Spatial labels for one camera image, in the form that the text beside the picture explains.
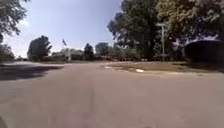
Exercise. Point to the pale sign pole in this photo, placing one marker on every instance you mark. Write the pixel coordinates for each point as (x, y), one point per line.
(162, 41)

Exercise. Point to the dark green tree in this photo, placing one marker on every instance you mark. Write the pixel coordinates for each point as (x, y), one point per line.
(38, 49)

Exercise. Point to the low building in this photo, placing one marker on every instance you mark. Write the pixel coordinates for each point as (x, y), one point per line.
(71, 55)

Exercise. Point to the overhanging tree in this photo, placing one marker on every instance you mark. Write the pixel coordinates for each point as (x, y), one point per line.
(10, 15)

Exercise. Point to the flag on pole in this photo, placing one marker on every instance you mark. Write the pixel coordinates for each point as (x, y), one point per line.
(64, 43)

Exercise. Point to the dark rounded bush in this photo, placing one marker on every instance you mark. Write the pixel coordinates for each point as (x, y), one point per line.
(204, 50)

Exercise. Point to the grass verge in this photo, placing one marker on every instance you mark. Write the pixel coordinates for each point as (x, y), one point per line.
(156, 66)

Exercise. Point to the distant tree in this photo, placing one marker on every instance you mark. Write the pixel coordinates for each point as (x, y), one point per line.
(102, 48)

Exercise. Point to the grey asphalt road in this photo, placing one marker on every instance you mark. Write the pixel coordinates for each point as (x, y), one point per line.
(100, 96)

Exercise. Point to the small dark tree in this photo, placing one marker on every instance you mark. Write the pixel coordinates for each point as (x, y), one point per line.
(88, 52)

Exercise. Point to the large leafy tree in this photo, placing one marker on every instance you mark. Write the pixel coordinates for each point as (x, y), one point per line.
(143, 26)

